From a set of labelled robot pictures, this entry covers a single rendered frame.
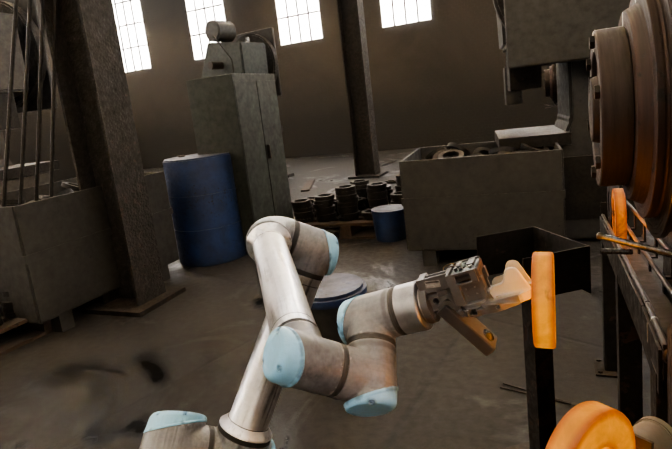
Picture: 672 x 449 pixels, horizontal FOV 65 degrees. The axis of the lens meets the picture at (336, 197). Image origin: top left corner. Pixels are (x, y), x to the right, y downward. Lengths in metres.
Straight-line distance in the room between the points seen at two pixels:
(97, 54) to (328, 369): 2.97
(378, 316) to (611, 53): 0.59
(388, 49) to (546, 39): 8.11
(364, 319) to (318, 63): 11.27
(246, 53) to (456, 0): 4.65
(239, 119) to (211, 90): 0.33
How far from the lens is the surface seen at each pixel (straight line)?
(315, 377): 0.89
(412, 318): 0.95
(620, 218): 1.95
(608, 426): 0.76
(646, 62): 0.93
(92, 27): 3.62
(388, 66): 11.55
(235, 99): 4.32
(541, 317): 0.88
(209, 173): 4.25
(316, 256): 1.40
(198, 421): 1.52
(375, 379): 0.93
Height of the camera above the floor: 1.18
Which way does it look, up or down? 10 degrees down
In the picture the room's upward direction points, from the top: 7 degrees counter-clockwise
